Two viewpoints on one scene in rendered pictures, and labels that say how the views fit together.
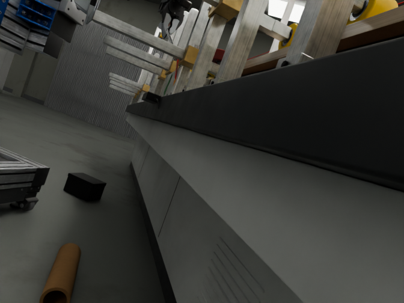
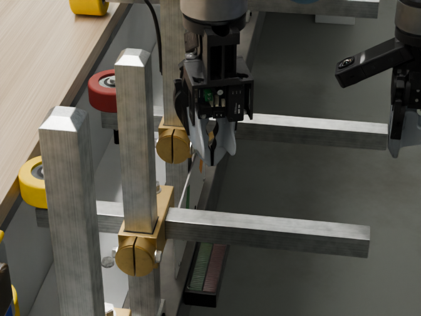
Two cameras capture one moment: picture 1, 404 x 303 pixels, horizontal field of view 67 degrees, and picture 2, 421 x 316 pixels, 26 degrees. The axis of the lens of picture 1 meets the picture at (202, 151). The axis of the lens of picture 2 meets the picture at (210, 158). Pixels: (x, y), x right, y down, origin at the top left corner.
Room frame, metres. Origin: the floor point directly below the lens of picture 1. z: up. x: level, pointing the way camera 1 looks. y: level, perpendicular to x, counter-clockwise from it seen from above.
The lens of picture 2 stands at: (2.07, 0.71, 1.56)
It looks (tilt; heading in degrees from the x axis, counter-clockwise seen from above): 33 degrees down; 206
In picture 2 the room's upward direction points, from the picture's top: straight up
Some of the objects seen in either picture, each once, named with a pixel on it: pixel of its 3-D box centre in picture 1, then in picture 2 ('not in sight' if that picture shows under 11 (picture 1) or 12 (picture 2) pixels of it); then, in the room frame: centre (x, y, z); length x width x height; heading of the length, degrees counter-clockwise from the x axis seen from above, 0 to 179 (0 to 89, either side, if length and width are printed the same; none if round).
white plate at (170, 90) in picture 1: (169, 84); (191, 199); (1.07, 0.18, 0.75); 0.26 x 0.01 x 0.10; 17
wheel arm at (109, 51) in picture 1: (151, 69); not in sight; (1.47, 0.36, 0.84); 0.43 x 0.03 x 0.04; 107
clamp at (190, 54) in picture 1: (189, 59); (178, 126); (1.03, 0.14, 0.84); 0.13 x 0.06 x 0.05; 17
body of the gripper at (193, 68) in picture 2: (174, 2); (215, 63); (1.23, 0.30, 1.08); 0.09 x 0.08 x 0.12; 37
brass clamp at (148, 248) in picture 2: (174, 70); (145, 229); (1.27, 0.22, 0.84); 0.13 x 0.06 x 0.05; 17
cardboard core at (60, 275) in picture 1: (63, 273); not in sight; (0.99, 0.29, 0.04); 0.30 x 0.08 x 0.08; 17
